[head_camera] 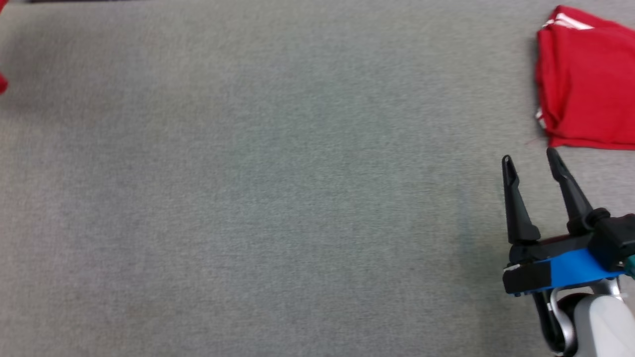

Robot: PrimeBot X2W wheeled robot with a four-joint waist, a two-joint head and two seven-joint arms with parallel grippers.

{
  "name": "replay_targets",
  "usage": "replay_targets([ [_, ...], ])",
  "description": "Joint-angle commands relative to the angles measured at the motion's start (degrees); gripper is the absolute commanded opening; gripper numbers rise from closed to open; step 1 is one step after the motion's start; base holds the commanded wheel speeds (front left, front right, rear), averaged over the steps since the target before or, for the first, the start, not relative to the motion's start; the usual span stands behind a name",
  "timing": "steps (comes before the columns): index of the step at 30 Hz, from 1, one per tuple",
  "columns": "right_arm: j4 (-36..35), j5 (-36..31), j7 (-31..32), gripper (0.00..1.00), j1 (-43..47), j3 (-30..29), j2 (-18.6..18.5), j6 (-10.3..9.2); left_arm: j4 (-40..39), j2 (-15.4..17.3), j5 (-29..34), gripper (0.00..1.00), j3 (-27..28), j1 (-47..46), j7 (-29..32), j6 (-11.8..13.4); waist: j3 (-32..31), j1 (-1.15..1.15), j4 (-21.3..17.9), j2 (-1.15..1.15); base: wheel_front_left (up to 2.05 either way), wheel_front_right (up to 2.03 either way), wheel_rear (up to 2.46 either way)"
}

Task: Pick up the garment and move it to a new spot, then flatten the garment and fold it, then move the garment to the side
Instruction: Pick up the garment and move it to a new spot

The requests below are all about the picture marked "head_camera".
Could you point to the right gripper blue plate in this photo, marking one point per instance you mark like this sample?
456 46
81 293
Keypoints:
570 267

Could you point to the red white-sleeved shirt with label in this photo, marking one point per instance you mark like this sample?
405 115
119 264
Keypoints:
590 84

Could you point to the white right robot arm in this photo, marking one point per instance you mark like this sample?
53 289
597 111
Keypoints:
605 322

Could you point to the crumpled red white-trimmed garment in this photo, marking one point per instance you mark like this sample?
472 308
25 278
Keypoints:
2 84

